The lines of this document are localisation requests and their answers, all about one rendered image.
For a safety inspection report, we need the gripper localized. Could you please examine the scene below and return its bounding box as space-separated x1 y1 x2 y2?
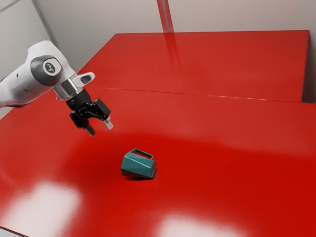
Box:
65 89 114 137

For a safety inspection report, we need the teal faceted mug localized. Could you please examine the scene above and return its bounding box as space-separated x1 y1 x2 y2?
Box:
120 148 157 180

